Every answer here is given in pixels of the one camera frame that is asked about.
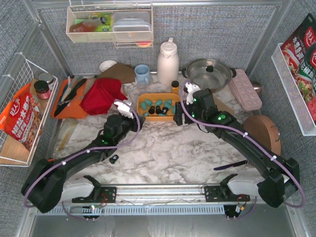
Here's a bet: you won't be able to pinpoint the red cloth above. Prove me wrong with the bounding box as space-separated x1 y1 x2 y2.
80 78 127 116

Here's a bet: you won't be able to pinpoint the brown folded cloth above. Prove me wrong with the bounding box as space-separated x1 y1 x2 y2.
97 63 135 84

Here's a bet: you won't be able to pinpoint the white wire basket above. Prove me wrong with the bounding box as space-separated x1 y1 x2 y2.
0 52 59 167
271 43 316 136

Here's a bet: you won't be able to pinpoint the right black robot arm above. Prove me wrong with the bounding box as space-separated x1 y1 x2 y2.
175 89 306 208

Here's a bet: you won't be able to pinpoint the steel pot with glass lid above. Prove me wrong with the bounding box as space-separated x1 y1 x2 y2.
181 59 237 92

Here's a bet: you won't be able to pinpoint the pink egg tray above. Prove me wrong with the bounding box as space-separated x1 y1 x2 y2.
229 68 262 112

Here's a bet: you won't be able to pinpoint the purple handled utensil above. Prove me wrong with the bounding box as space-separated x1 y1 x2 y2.
214 160 247 171

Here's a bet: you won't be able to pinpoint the red seasoning packet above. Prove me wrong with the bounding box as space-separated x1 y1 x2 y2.
280 13 316 74

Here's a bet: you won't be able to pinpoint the orange plastic storage basket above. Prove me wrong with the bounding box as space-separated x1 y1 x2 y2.
137 93 180 121

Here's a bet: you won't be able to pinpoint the light blue mug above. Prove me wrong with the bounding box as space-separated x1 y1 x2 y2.
134 64 152 85

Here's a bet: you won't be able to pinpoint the white thermos jug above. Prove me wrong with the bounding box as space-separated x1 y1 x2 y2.
157 38 179 86

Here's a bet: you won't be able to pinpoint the white small bowl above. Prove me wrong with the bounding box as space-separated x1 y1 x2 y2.
99 60 117 72

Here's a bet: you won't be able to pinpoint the white wall storage basket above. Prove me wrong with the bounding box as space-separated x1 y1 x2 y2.
66 3 154 47

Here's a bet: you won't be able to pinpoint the orange cutting board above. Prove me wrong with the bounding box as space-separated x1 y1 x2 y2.
51 79 88 119

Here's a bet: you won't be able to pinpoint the brown cardboard sheet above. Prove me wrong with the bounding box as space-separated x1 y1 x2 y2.
213 97 235 116

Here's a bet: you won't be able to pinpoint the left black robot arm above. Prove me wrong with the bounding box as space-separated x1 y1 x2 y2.
21 115 145 213

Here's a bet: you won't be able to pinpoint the clear lidded food containers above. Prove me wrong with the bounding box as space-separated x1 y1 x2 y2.
112 11 152 42

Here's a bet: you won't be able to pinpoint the black handled knife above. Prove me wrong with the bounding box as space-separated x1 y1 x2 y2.
58 79 86 105

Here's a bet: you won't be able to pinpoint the yellow spice bottle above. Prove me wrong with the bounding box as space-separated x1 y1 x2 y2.
171 80 179 94

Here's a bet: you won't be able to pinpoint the green seasoning packet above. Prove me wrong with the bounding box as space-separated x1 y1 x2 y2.
295 44 316 123

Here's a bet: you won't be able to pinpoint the round wooden board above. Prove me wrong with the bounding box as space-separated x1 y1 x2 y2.
243 115 281 156

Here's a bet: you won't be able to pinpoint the orange snack bag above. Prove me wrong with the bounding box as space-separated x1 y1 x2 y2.
0 83 42 151

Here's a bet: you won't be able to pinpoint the right white wire basket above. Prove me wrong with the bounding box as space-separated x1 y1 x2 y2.
271 43 316 136

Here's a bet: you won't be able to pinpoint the silver lid jar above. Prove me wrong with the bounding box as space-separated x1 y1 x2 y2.
39 73 54 87

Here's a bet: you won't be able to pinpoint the red lid jar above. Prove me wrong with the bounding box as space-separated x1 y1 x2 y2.
34 80 51 100

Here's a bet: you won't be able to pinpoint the left white wire basket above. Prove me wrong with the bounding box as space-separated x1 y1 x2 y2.
0 52 59 167

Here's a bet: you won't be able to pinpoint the black coffee capsule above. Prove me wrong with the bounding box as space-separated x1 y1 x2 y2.
156 106 161 114
161 107 169 115
148 106 156 115

